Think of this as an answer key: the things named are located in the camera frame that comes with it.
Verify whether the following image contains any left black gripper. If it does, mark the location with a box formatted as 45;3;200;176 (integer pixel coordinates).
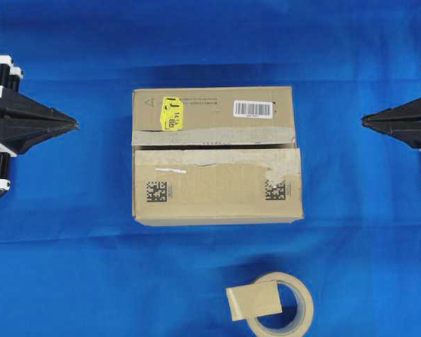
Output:
0;55;78;198

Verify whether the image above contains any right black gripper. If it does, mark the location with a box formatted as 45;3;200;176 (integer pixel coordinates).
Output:
361;98;421;150

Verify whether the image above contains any beige tape strip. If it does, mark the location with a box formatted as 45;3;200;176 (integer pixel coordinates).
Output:
226;281;282;322

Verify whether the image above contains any brown cardboard box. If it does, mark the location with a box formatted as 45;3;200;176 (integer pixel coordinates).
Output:
131;86;304;227

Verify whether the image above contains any beige masking tape roll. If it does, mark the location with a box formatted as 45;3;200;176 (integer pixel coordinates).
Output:
245;272;314;336

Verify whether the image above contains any blue table cloth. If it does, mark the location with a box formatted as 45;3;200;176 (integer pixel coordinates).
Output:
0;1;421;336

